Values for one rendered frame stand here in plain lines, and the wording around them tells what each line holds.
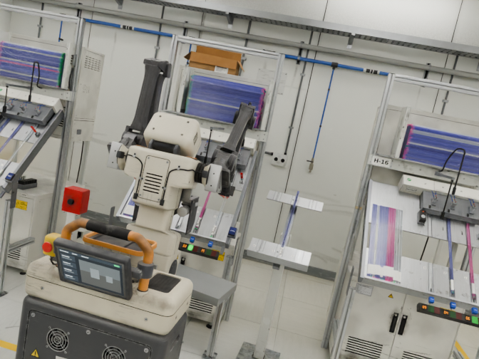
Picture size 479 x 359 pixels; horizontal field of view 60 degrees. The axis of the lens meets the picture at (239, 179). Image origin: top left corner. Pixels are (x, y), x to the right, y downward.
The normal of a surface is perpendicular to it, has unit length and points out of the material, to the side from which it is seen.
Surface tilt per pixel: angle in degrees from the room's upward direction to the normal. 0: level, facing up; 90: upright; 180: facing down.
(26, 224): 90
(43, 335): 90
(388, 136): 90
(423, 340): 90
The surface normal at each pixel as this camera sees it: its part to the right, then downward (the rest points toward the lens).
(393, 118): -0.17, 0.11
